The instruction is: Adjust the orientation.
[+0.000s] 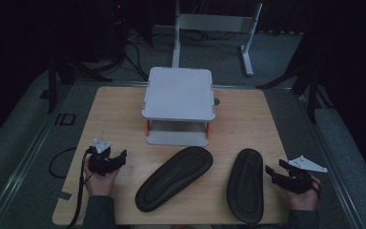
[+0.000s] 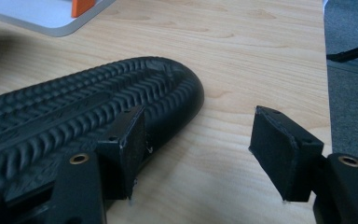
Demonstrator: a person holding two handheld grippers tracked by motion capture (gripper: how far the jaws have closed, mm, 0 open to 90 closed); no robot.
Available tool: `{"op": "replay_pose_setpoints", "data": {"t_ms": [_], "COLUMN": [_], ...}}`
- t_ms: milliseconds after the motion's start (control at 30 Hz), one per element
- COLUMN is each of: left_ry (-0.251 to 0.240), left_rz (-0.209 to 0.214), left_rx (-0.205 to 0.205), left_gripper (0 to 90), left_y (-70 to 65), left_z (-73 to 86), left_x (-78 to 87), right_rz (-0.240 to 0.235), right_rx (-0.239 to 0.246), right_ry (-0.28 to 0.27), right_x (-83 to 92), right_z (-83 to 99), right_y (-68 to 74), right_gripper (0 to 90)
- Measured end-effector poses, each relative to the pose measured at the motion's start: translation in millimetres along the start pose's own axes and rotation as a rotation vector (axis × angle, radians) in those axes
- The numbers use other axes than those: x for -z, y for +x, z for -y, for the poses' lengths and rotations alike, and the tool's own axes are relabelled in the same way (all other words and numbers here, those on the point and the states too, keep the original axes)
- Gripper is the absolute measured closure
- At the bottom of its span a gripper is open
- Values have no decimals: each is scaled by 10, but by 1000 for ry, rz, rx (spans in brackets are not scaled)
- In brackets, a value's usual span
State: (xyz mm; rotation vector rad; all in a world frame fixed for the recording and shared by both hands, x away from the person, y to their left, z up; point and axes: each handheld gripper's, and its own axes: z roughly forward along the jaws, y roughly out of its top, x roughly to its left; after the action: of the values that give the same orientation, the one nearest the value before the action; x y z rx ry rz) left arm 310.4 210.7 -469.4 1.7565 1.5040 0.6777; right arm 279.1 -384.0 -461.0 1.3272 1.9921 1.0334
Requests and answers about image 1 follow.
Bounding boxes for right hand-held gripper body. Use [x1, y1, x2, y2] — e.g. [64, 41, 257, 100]
[275, 155, 329, 196]

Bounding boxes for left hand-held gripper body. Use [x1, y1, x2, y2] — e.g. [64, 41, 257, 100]
[87, 137, 119, 177]

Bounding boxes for black slipper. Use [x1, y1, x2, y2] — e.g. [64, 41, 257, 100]
[226, 148, 265, 225]
[134, 146, 214, 213]

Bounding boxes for white two-tier shoe rack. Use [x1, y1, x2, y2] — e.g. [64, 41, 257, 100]
[141, 66, 217, 148]

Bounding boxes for person's left hand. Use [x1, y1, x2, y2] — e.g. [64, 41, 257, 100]
[83, 163, 120, 198]

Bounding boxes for person's right hand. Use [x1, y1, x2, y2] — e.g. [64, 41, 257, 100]
[282, 177, 321, 212]

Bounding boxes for black metal stand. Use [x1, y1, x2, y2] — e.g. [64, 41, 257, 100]
[255, 31, 333, 126]
[46, 53, 112, 115]

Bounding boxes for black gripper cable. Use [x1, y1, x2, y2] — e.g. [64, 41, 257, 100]
[66, 149, 92, 229]

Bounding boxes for black floor cable loop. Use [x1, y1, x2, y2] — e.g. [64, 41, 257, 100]
[49, 146, 78, 179]

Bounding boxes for black floor cables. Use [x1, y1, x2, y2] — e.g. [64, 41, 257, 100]
[120, 40, 151, 81]

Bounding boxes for white metal stand frame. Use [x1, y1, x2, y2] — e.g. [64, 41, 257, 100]
[171, 0, 264, 77]

